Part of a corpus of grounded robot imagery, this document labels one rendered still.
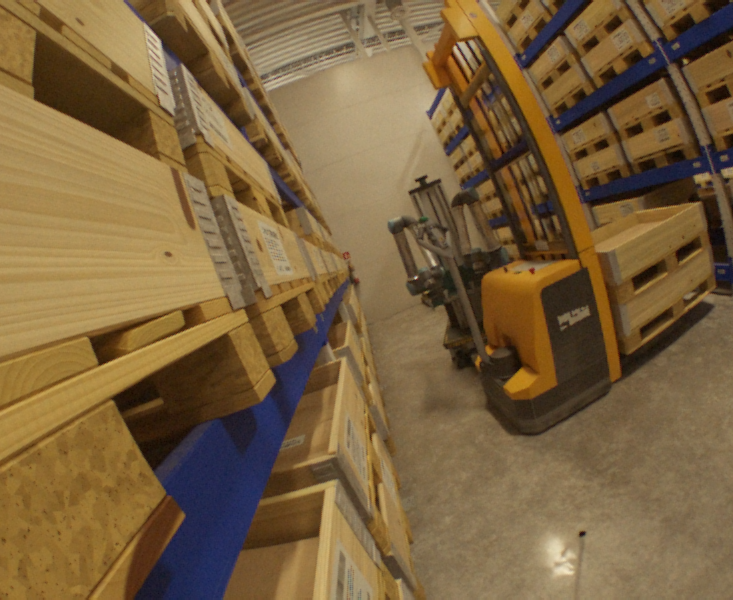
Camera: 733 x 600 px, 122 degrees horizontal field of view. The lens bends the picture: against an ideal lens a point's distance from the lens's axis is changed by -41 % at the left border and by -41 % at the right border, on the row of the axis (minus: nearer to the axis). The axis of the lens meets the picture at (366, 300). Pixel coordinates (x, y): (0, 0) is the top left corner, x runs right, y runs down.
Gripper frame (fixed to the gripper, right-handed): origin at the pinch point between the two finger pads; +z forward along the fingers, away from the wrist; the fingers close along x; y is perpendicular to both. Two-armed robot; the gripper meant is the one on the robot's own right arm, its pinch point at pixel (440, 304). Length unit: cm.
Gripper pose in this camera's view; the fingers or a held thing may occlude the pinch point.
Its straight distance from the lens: 273.6
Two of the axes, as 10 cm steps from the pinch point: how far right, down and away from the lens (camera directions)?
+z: 3.9, 8.7, -3.2
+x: -8.7, 4.6, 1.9
